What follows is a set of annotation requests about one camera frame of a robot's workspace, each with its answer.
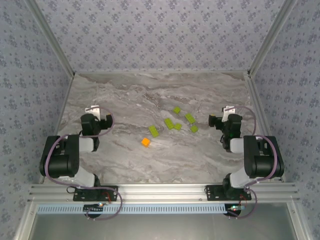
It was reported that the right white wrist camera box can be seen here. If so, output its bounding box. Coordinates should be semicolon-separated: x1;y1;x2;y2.
222;105;237;123

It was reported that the aluminium mounting rail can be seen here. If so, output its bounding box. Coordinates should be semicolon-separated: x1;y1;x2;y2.
26;183;301;203

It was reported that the wide aluminium side rail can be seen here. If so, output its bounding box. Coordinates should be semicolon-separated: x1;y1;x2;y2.
243;71;287;183

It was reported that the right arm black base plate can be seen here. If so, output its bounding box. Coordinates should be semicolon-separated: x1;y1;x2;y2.
204;184;252;202

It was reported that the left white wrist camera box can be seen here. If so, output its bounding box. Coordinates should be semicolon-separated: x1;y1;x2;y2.
84;105;102;120

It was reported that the aluminium corner frame post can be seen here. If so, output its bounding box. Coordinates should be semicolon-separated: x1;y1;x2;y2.
24;0;77;78
247;0;300;77

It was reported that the slotted pale cable duct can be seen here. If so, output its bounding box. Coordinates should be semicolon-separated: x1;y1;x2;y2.
36;203;238;215

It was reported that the thin aluminium side rail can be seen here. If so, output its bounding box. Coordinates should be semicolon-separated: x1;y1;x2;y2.
39;72;76;184

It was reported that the grey metal sheet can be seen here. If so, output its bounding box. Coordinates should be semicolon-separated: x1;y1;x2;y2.
17;201;310;240

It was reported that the green long lego brick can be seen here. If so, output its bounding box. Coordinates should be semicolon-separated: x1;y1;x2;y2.
148;124;160;138
184;112;196;125
164;117;176;131

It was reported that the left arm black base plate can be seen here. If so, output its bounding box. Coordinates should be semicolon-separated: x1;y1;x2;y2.
72;185;119;203

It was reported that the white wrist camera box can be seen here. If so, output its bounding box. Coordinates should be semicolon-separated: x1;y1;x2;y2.
84;105;102;120
222;105;237;123

